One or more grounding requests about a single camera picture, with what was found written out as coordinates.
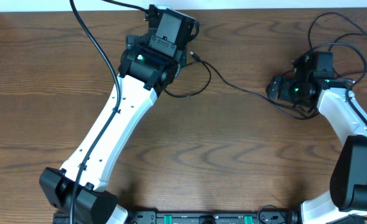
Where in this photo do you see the black usb cable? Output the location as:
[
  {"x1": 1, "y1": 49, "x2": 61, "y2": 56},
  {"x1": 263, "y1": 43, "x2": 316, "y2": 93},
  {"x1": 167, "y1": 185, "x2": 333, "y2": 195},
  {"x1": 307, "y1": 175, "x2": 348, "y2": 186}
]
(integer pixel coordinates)
[{"x1": 163, "y1": 51, "x2": 321, "y2": 121}]

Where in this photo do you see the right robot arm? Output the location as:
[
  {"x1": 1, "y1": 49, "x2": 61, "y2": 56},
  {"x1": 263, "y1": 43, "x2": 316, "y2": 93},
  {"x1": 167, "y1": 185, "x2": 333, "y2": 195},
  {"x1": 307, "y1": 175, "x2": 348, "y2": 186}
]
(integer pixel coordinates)
[{"x1": 266, "y1": 52, "x2": 367, "y2": 223}]

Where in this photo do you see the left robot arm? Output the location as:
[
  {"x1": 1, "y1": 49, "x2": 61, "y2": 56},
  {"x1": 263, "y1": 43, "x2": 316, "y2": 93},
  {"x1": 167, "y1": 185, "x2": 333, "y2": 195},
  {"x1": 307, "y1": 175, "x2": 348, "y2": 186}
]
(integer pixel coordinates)
[{"x1": 39, "y1": 5, "x2": 199, "y2": 223}]

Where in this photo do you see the right camera black cable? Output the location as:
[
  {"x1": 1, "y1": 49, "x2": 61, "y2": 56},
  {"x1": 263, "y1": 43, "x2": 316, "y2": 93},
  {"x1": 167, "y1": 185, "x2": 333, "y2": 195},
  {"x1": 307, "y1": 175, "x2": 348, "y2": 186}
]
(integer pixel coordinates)
[{"x1": 292, "y1": 42, "x2": 367, "y2": 141}]

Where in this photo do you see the camera black cable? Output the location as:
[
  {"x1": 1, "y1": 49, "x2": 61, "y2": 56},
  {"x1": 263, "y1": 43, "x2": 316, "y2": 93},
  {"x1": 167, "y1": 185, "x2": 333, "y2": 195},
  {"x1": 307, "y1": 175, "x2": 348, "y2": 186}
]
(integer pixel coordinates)
[
  {"x1": 292, "y1": 42, "x2": 367, "y2": 141},
  {"x1": 68, "y1": 0, "x2": 152, "y2": 224}
]

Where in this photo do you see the left camera black cable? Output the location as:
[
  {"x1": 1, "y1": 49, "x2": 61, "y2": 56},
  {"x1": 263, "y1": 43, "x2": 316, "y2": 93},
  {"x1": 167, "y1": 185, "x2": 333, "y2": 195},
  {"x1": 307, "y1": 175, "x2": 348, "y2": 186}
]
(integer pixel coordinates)
[{"x1": 68, "y1": 0, "x2": 152, "y2": 224}]

